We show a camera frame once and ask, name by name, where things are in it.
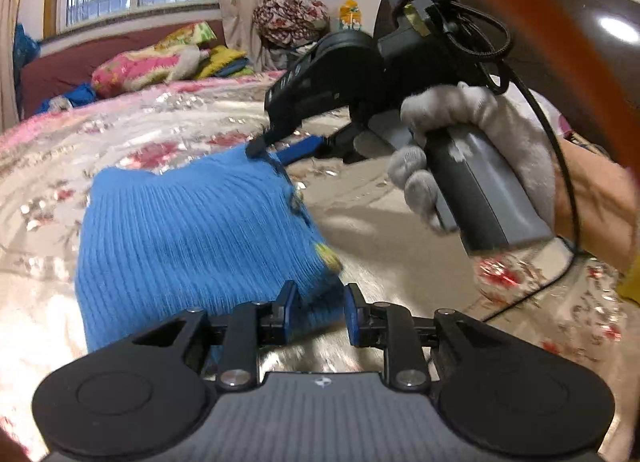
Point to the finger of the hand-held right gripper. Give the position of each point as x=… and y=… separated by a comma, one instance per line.
x=300, y=148
x=260, y=147

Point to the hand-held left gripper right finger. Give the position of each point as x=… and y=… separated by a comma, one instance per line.
x=352, y=314

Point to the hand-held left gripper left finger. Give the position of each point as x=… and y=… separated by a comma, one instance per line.
x=289, y=309

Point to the blue knit sweater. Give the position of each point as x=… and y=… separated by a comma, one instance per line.
x=190, y=242

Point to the person's right forearm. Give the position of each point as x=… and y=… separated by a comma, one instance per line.
x=600, y=202

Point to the person's right hand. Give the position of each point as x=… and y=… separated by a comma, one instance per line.
x=520, y=142

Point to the patterned cloth bundle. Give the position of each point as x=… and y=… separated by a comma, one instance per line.
x=290, y=17

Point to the floral satin bedspread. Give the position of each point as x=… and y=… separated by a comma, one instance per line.
x=400, y=252

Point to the blue folded cloth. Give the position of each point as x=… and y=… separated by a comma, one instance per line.
x=237, y=70

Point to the yellow folded cloth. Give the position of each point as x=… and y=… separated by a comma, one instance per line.
x=220, y=57

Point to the grey plush toy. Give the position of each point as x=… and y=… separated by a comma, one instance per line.
x=187, y=62

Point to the beige curtain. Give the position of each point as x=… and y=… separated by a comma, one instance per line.
x=245, y=2
x=10, y=17

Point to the pink yellow floral pillow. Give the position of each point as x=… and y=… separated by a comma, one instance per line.
x=135, y=72

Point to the maroon sofa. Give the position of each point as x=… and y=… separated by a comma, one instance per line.
x=60, y=67

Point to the dark brown headboard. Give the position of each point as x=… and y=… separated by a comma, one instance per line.
x=575, y=67

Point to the hanging blue cloth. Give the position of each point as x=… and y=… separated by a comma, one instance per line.
x=24, y=47

